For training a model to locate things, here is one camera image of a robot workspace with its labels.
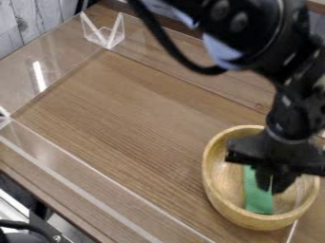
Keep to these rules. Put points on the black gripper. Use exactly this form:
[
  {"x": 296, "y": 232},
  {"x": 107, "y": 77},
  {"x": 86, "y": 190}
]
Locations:
[{"x": 290, "y": 156}]

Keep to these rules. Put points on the green rectangular block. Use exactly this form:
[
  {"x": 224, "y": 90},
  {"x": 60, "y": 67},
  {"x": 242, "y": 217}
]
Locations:
[{"x": 258, "y": 200}]

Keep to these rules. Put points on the wooden bowl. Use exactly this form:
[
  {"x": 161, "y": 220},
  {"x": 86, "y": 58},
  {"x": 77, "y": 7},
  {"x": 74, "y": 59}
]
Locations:
[{"x": 223, "y": 187}]

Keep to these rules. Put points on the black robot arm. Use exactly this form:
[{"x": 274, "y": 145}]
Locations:
[{"x": 263, "y": 35}]

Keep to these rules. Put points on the black metal bracket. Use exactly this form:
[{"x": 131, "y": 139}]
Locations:
[{"x": 48, "y": 232}]

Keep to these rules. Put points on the clear acrylic corner bracket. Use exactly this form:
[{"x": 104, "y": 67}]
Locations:
[{"x": 104, "y": 37}]

